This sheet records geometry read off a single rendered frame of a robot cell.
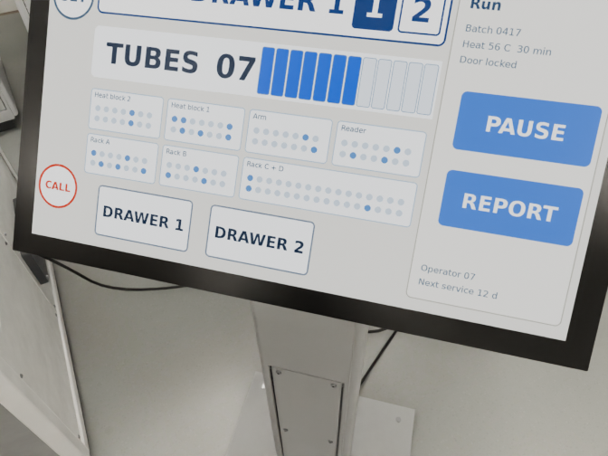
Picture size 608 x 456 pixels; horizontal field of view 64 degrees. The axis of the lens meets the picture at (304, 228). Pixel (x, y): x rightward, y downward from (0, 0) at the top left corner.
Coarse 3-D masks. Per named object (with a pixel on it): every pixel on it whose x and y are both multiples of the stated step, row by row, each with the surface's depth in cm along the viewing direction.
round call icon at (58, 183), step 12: (48, 168) 45; (60, 168) 45; (72, 168) 45; (48, 180) 45; (60, 180) 45; (72, 180) 45; (36, 192) 46; (48, 192) 45; (60, 192) 45; (72, 192) 45; (36, 204) 46; (48, 204) 45; (60, 204) 45; (72, 204) 45
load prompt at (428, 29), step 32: (128, 0) 42; (160, 0) 41; (192, 0) 41; (224, 0) 40; (256, 0) 40; (288, 0) 39; (320, 0) 38; (352, 0) 38; (384, 0) 37; (416, 0) 37; (448, 0) 37; (288, 32) 39; (320, 32) 39; (352, 32) 38; (384, 32) 38; (416, 32) 37
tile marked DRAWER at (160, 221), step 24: (120, 192) 44; (144, 192) 43; (96, 216) 45; (120, 216) 44; (144, 216) 44; (168, 216) 43; (192, 216) 43; (120, 240) 44; (144, 240) 44; (168, 240) 43
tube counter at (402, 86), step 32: (224, 64) 41; (256, 64) 40; (288, 64) 40; (320, 64) 39; (352, 64) 38; (384, 64) 38; (416, 64) 37; (256, 96) 40; (288, 96) 40; (320, 96) 39; (352, 96) 39; (384, 96) 38; (416, 96) 38
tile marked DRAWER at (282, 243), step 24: (216, 216) 42; (240, 216) 42; (264, 216) 41; (288, 216) 41; (216, 240) 42; (240, 240) 42; (264, 240) 41; (288, 240) 41; (312, 240) 40; (264, 264) 42; (288, 264) 41
